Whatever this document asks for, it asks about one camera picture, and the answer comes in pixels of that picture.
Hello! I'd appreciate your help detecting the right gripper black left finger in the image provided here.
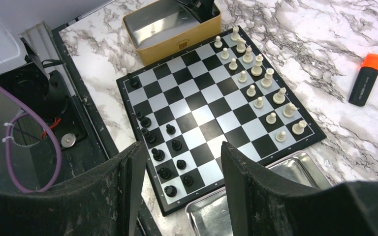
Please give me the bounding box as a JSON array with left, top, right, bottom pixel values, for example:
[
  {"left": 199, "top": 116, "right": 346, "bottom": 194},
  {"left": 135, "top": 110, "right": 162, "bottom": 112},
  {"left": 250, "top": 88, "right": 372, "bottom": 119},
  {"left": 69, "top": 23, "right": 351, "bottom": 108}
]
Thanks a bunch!
[{"left": 0, "top": 142, "right": 148, "bottom": 236}]

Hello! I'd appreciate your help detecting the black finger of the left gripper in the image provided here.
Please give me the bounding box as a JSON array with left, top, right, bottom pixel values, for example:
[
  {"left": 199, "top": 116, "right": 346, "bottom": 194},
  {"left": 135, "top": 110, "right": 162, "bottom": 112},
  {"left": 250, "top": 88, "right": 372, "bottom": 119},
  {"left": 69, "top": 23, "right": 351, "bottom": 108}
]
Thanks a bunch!
[{"left": 176, "top": 0, "right": 216, "bottom": 23}]

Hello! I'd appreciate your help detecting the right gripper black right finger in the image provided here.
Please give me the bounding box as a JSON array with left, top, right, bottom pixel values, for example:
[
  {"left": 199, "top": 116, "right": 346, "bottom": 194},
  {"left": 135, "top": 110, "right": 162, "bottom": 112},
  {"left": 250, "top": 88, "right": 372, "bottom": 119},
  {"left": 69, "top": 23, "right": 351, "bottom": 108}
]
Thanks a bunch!
[{"left": 221, "top": 142, "right": 378, "bottom": 236}]

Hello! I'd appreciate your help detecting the black chess piece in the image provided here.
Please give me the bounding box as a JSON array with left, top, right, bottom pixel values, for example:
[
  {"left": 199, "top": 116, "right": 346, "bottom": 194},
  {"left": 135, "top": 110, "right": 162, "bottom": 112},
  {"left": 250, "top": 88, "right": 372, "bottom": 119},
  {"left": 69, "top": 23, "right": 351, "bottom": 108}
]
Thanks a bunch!
[
  {"left": 141, "top": 127, "right": 157, "bottom": 144},
  {"left": 136, "top": 112, "right": 152, "bottom": 128},
  {"left": 176, "top": 159, "right": 187, "bottom": 170},
  {"left": 164, "top": 185, "right": 177, "bottom": 198},
  {"left": 127, "top": 73, "right": 140, "bottom": 89},
  {"left": 151, "top": 148, "right": 165, "bottom": 162},
  {"left": 157, "top": 167, "right": 171, "bottom": 179}
]

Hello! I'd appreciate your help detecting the black chess pawn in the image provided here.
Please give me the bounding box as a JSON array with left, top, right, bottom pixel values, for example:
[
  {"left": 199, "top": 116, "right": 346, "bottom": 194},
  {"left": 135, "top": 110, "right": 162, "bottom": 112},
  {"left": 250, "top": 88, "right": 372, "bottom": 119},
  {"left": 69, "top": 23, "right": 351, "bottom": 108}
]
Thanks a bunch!
[
  {"left": 182, "top": 175, "right": 193, "bottom": 186},
  {"left": 171, "top": 140, "right": 182, "bottom": 151},
  {"left": 166, "top": 124, "right": 176, "bottom": 135}
]

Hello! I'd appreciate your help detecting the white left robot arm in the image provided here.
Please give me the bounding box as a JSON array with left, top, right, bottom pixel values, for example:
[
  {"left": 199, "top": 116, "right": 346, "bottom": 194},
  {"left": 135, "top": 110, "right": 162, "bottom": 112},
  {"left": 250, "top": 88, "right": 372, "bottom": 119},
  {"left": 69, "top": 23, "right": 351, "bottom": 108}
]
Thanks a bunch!
[{"left": 0, "top": 0, "right": 220, "bottom": 107}]

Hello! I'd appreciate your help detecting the white chess pawn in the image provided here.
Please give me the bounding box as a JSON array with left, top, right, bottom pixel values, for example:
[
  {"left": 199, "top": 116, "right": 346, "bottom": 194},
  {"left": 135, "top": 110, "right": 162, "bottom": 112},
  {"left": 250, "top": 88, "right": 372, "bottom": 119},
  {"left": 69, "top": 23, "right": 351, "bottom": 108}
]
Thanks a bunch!
[
  {"left": 265, "top": 112, "right": 277, "bottom": 125},
  {"left": 275, "top": 131, "right": 286, "bottom": 143}
]

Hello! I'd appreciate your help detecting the white chess piece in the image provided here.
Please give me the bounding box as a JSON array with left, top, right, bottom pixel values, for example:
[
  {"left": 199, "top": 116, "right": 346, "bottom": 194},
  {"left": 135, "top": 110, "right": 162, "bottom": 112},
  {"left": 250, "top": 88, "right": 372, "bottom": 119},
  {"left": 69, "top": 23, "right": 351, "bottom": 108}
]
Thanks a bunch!
[
  {"left": 283, "top": 102, "right": 298, "bottom": 118},
  {"left": 291, "top": 120, "right": 307, "bottom": 135}
]

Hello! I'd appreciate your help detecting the black white chess board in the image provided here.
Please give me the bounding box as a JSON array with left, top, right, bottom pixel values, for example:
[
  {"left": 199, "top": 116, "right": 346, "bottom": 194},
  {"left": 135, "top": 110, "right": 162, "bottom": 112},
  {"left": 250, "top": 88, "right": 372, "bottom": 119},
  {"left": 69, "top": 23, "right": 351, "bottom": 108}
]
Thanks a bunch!
[{"left": 117, "top": 26, "right": 326, "bottom": 216}]

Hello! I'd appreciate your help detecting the silver tin lid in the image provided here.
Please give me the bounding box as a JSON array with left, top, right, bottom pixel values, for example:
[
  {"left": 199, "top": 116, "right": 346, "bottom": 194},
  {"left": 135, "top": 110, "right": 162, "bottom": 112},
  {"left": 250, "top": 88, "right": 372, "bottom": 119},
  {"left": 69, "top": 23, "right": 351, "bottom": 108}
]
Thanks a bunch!
[{"left": 185, "top": 151, "right": 332, "bottom": 236}]

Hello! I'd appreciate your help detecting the gold tin box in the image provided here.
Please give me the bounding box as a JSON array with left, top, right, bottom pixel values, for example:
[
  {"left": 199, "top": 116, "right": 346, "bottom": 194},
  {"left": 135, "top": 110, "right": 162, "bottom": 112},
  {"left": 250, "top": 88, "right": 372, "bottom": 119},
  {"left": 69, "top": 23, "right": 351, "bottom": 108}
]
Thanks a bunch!
[{"left": 123, "top": 0, "right": 221, "bottom": 65}]

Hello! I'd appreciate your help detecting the orange black highlighter marker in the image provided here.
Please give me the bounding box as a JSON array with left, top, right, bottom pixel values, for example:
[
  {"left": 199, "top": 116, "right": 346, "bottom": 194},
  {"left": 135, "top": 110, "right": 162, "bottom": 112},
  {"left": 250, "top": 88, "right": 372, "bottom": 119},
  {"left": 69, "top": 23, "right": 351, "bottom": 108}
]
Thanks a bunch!
[{"left": 348, "top": 53, "right": 378, "bottom": 107}]

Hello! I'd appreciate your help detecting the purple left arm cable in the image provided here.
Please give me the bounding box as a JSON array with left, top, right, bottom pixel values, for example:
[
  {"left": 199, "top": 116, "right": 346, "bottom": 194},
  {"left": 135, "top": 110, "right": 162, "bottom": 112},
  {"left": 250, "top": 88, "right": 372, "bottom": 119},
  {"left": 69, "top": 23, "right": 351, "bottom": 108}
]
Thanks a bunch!
[{"left": 0, "top": 70, "right": 63, "bottom": 194}]

